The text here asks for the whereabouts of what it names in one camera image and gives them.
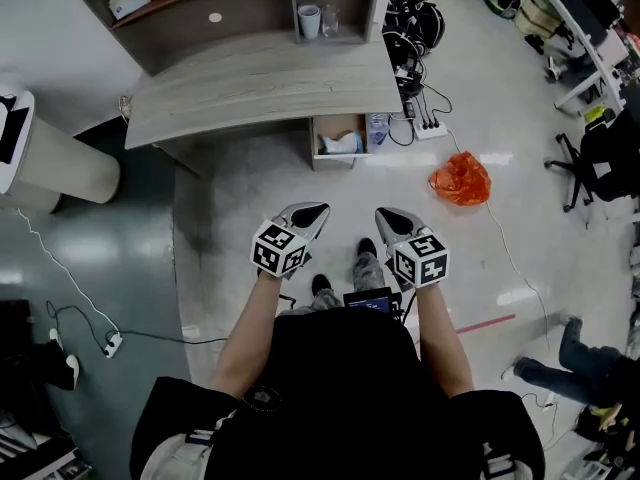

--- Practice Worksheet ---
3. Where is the person's left forearm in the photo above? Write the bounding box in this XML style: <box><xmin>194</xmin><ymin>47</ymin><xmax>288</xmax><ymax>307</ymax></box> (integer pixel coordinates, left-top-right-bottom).
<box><xmin>209</xmin><ymin>267</ymin><xmax>301</xmax><ymax>399</ymax></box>

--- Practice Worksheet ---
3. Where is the white cup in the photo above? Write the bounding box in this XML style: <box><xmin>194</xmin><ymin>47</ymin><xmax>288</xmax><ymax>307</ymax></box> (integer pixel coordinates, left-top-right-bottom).
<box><xmin>297</xmin><ymin>3</ymin><xmax>322</xmax><ymax>40</ymax></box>

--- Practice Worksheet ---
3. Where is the floor power adapter with cable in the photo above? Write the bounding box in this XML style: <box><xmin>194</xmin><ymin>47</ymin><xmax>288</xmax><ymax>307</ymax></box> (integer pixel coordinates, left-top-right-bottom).
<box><xmin>46</xmin><ymin>300</ymin><xmax>229</xmax><ymax>345</ymax></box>

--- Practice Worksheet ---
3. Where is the person's right forearm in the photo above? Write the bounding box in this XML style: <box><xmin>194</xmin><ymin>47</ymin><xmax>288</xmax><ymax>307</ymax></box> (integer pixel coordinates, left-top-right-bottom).
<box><xmin>414</xmin><ymin>280</ymin><xmax>475</xmax><ymax>399</ymax></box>

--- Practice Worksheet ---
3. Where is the cardboard box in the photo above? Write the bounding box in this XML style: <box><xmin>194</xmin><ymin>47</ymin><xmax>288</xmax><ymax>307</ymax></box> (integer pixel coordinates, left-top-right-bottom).
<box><xmin>514</xmin><ymin>0</ymin><xmax>561</xmax><ymax>39</ymax></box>

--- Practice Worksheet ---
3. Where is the light blue tissue pack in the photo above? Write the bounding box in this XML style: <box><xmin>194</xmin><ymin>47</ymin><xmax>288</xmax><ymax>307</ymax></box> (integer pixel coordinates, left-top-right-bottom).
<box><xmin>319</xmin><ymin>130</ymin><xmax>365</xmax><ymax>155</ymax></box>

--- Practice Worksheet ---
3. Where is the white office desk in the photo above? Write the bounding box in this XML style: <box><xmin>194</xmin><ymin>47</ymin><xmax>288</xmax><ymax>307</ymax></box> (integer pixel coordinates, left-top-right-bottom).
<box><xmin>524</xmin><ymin>0</ymin><xmax>640</xmax><ymax>119</ymax></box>

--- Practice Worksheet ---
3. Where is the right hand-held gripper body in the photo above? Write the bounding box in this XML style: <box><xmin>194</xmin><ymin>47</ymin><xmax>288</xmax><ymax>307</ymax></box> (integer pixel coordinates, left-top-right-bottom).
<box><xmin>384</xmin><ymin>232</ymin><xmax>451</xmax><ymax>292</ymax></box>

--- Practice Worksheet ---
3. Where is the orange plastic bag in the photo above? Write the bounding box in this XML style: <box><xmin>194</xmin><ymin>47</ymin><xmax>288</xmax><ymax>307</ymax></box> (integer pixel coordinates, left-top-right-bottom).
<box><xmin>428</xmin><ymin>151</ymin><xmax>493</xmax><ymax>207</ymax></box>

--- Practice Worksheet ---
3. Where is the person's right leg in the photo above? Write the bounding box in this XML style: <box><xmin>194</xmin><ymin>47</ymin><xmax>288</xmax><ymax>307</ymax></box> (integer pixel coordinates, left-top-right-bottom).
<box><xmin>352</xmin><ymin>237</ymin><xmax>386</xmax><ymax>294</ymax></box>

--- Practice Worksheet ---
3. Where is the black tablet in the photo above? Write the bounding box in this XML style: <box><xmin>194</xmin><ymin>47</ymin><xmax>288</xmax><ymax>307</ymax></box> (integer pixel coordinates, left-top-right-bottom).
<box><xmin>0</xmin><ymin>95</ymin><xmax>31</xmax><ymax>165</ymax></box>

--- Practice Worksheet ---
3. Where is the clear plastic packet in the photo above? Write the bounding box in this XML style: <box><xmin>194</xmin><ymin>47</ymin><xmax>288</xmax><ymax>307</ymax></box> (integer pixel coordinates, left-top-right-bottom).
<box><xmin>367</xmin><ymin>112</ymin><xmax>394</xmax><ymax>150</ymax></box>

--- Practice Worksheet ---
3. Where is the person's leg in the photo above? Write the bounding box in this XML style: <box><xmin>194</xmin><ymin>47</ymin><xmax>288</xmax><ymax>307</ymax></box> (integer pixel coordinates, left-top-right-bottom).
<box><xmin>279</xmin><ymin>273</ymin><xmax>347</xmax><ymax>317</ymax></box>
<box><xmin>352</xmin><ymin>237</ymin><xmax>386</xmax><ymax>294</ymax></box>

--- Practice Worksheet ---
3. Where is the person's black shirt torso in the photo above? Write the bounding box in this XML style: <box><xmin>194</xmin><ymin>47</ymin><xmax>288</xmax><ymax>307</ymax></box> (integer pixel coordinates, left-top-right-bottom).
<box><xmin>129</xmin><ymin>312</ymin><xmax>546</xmax><ymax>480</ymax></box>

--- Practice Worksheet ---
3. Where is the grey wooden desk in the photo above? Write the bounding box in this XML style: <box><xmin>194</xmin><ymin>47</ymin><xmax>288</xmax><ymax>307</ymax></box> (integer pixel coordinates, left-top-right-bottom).
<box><xmin>123</xmin><ymin>30</ymin><xmax>404</xmax><ymax>179</ymax></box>

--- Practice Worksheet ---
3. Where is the brown wooden drawer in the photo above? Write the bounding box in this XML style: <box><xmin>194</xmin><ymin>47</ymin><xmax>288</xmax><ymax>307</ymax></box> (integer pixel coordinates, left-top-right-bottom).
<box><xmin>308</xmin><ymin>114</ymin><xmax>374</xmax><ymax>172</ymax></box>

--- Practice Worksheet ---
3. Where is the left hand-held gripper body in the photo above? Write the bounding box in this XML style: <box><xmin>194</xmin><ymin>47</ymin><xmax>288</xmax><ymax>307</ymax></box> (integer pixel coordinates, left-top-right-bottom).
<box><xmin>249</xmin><ymin>217</ymin><xmax>316</xmax><ymax>282</ymax></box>

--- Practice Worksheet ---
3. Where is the grey wooden shelf hutch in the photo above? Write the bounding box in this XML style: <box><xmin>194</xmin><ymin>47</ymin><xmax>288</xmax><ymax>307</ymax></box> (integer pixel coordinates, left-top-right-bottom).
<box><xmin>72</xmin><ymin>0</ymin><xmax>392</xmax><ymax>77</ymax></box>

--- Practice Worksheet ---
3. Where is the pile of black backpacks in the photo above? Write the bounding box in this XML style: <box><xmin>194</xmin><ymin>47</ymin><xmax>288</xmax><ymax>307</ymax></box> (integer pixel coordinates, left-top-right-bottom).
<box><xmin>382</xmin><ymin>0</ymin><xmax>447</xmax><ymax>94</ymax></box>

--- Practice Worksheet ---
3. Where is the black waist-worn screen device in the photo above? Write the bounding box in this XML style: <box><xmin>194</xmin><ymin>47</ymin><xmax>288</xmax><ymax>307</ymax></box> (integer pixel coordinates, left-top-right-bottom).
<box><xmin>342</xmin><ymin>290</ymin><xmax>404</xmax><ymax>320</ymax></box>

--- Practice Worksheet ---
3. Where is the clear drinking glass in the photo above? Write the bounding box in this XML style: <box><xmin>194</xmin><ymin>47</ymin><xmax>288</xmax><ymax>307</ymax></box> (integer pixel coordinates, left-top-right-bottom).
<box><xmin>320</xmin><ymin>3</ymin><xmax>342</xmax><ymax>38</ymax></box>

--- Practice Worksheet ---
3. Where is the person's left leg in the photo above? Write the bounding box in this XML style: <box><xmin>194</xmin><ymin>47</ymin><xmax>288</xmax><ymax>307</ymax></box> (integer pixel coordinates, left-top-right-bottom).
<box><xmin>279</xmin><ymin>273</ymin><xmax>347</xmax><ymax>317</ymax></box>

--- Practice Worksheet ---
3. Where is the black office chair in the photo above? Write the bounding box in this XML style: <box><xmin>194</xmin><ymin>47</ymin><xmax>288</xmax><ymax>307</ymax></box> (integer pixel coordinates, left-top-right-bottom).
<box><xmin>543</xmin><ymin>109</ymin><xmax>640</xmax><ymax>214</ymax></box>

